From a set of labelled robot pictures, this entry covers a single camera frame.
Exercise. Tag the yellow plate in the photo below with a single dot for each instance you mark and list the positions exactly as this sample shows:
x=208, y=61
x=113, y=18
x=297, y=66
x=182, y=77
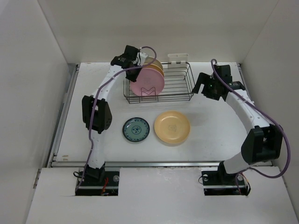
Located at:
x=172, y=128
x=157, y=68

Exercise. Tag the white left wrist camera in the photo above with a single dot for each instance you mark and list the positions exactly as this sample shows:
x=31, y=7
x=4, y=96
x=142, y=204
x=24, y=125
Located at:
x=141, y=57

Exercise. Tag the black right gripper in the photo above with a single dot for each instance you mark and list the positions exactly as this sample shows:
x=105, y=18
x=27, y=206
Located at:
x=203, y=79

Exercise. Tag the yellow plate middle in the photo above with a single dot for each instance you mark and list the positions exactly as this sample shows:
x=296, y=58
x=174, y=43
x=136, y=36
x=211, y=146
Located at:
x=157, y=68

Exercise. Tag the cream plate rear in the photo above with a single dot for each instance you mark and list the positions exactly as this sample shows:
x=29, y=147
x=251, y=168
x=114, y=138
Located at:
x=151, y=60

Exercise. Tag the black wire dish rack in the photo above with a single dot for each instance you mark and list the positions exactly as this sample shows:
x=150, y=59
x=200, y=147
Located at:
x=176, y=85

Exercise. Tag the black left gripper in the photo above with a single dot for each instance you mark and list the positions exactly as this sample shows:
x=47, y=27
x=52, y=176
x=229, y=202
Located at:
x=133, y=78

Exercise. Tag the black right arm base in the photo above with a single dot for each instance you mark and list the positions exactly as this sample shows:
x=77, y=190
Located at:
x=214, y=185

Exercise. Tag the white cutlery holder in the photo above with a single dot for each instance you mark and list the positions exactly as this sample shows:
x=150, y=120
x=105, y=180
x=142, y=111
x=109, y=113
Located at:
x=178, y=60

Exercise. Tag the pink plate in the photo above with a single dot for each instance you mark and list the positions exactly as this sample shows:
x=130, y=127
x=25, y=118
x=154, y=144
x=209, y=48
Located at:
x=149, y=83

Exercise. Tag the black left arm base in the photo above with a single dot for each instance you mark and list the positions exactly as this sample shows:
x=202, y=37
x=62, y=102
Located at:
x=97, y=182

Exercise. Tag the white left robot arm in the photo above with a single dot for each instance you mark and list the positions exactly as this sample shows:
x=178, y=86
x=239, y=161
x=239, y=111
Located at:
x=96, y=112

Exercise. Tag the small teal patterned plate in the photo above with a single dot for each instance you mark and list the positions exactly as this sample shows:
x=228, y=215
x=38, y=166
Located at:
x=136, y=129

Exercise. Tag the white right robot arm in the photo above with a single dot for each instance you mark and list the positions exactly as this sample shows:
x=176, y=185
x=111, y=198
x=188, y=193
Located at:
x=264, y=139

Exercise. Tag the yellow plate front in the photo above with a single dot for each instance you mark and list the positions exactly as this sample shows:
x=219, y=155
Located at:
x=172, y=128

